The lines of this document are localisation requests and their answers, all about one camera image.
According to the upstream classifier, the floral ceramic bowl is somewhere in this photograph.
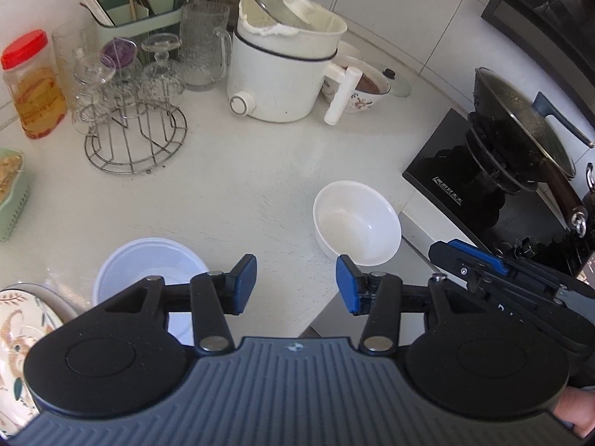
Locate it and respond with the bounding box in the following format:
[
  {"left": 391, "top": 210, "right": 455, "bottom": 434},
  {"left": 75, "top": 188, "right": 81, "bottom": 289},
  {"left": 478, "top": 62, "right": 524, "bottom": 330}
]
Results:
[{"left": 322, "top": 42, "right": 392, "bottom": 113}]

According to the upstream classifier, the dark wok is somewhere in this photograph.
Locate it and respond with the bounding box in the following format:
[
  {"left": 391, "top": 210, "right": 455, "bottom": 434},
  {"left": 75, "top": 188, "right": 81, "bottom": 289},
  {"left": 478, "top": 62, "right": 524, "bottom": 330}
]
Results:
[{"left": 473, "top": 67, "right": 591, "bottom": 235}]

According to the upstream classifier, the wire cup rack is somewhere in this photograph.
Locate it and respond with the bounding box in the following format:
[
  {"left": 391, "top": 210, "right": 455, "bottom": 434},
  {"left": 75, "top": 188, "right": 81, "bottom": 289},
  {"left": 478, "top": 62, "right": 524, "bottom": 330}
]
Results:
[{"left": 70, "top": 70, "right": 189, "bottom": 176}]

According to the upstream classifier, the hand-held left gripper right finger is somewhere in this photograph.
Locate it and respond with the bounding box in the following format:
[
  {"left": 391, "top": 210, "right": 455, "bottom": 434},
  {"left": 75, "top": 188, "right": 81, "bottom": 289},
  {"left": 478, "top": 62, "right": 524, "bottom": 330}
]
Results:
[{"left": 335, "top": 255, "right": 489, "bottom": 355}]

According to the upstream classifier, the dried noodles bundle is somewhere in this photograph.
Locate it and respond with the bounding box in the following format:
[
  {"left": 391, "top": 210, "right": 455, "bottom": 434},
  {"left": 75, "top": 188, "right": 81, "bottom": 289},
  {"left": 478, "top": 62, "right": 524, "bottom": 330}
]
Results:
[{"left": 0, "top": 153, "right": 25, "bottom": 203}]

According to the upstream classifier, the textured glass pitcher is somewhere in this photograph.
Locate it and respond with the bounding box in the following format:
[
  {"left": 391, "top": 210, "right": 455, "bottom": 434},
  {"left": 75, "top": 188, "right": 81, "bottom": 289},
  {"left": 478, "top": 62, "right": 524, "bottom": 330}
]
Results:
[{"left": 179, "top": 1, "right": 233, "bottom": 92}]

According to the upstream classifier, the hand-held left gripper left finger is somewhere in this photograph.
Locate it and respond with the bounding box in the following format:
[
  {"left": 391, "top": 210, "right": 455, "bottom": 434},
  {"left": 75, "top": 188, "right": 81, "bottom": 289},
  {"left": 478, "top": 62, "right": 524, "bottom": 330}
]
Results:
[{"left": 104, "top": 254, "right": 258, "bottom": 355}]

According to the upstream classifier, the clear footed glass cup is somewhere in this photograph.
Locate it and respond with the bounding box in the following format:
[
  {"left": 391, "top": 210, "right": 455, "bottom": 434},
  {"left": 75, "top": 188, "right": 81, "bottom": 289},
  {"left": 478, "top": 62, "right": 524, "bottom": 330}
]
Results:
[
  {"left": 139, "top": 34, "right": 185, "bottom": 100},
  {"left": 73, "top": 53, "right": 117, "bottom": 124}
]

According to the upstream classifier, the black range hood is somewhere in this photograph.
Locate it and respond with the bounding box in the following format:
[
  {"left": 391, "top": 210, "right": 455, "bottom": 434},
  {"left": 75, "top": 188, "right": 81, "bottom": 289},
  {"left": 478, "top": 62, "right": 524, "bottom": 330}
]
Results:
[{"left": 480, "top": 0, "right": 595, "bottom": 76}]

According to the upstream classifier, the black gas stove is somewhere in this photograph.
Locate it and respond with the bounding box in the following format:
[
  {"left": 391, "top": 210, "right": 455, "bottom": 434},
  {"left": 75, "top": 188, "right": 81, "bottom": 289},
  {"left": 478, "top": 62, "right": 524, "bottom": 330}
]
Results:
[{"left": 402, "top": 108, "right": 595, "bottom": 284}]

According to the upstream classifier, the green plastic basket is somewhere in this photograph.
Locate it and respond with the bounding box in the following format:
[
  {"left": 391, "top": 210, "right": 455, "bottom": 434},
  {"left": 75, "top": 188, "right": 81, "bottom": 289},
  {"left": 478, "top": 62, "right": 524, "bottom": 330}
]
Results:
[{"left": 0, "top": 148, "right": 31, "bottom": 243}]

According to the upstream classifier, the blue handled utensil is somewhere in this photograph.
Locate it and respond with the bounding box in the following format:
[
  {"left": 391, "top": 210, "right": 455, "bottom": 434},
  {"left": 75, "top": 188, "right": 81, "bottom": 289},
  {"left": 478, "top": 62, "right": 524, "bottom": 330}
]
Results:
[{"left": 534, "top": 91, "right": 595, "bottom": 148}]

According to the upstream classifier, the white electric cooking pot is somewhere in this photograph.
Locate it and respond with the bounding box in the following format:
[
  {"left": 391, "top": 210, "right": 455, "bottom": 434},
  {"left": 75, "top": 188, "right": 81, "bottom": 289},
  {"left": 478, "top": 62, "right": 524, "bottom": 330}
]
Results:
[{"left": 226, "top": 0, "right": 362, "bottom": 126}]

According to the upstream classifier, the glass pot lid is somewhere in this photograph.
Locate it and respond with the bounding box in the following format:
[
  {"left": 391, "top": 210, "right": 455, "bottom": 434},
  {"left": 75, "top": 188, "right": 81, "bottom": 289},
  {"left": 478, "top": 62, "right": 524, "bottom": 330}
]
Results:
[{"left": 369, "top": 62, "right": 413, "bottom": 99}]

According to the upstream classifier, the purple glass cup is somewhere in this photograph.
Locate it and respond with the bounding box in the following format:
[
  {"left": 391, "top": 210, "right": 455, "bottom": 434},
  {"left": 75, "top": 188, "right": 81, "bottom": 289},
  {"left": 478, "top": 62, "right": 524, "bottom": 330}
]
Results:
[{"left": 100, "top": 38, "right": 140, "bottom": 85}]

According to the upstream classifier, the white leaf print plate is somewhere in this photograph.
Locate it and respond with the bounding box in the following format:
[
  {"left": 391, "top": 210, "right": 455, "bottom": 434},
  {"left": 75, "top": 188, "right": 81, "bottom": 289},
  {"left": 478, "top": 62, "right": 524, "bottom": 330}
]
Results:
[{"left": 8, "top": 283, "right": 81, "bottom": 326}]

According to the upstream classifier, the white ceramic bowl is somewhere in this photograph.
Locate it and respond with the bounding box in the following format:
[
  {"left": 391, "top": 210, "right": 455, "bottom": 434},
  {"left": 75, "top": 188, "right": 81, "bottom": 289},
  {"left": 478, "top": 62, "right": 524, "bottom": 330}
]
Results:
[{"left": 312, "top": 180, "right": 402, "bottom": 268}]

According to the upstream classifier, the orange floral plate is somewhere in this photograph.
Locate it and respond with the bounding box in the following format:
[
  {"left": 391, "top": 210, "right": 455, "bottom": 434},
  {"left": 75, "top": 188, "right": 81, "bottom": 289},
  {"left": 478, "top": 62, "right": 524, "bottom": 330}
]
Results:
[{"left": 0, "top": 288, "right": 64, "bottom": 434}]

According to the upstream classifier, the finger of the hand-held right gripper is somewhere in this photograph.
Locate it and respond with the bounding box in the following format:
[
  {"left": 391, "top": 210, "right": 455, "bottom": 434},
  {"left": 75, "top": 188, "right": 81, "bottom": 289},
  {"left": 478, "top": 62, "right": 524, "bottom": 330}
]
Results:
[{"left": 428, "top": 239, "right": 509, "bottom": 284}]

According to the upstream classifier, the translucent plastic bowl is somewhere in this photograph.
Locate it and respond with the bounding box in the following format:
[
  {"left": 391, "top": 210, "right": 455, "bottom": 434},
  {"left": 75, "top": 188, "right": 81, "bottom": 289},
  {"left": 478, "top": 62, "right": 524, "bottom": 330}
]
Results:
[{"left": 92, "top": 237, "right": 211, "bottom": 347}]

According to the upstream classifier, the person's right hand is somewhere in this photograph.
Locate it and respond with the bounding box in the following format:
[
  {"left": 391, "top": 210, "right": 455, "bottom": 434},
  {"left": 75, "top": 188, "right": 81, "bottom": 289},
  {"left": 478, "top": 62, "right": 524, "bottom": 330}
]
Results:
[{"left": 554, "top": 388, "right": 595, "bottom": 438}]

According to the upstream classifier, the red lid plastic jar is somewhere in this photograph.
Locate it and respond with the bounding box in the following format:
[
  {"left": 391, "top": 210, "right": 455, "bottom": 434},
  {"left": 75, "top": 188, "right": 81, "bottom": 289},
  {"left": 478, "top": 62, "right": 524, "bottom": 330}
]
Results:
[{"left": 1, "top": 30, "right": 69, "bottom": 141}]

